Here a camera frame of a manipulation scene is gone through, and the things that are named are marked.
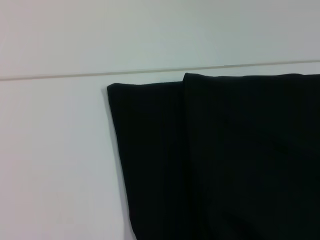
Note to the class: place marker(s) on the black shirt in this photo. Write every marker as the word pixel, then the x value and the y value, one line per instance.
pixel 225 162

